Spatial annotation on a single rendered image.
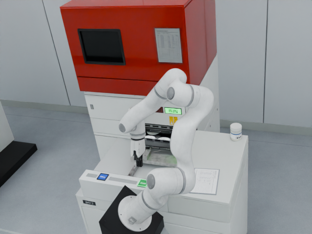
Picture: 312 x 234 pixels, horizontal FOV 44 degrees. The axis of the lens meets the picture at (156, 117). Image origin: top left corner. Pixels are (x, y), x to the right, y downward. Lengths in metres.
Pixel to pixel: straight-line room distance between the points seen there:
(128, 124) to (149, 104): 0.14
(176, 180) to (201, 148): 0.76
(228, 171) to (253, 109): 1.99
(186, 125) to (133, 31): 0.89
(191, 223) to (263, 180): 1.54
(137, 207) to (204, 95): 0.64
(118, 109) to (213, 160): 0.81
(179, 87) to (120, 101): 1.15
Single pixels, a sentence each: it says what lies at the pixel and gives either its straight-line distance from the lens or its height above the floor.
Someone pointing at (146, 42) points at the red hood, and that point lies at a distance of 2.33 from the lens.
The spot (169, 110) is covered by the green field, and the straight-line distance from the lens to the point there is 2.56.
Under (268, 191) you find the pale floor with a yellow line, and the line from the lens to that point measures 3.55.
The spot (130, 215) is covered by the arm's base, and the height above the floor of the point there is 1.03.
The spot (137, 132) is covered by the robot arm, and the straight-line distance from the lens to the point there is 1.99.
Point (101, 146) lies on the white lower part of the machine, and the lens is 3.01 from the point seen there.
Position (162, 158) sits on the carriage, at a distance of 2.50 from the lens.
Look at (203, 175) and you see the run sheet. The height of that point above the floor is 0.97.
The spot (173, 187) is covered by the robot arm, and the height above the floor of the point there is 1.28.
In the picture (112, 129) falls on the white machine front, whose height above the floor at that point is 0.89.
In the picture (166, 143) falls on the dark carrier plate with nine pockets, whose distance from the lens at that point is 2.60.
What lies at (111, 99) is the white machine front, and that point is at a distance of 2.71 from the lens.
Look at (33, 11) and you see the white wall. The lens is 4.71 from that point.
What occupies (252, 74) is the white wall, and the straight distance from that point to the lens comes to 3.97.
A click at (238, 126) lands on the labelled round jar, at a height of 1.06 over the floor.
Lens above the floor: 2.41
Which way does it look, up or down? 31 degrees down
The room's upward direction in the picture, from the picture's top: 8 degrees counter-clockwise
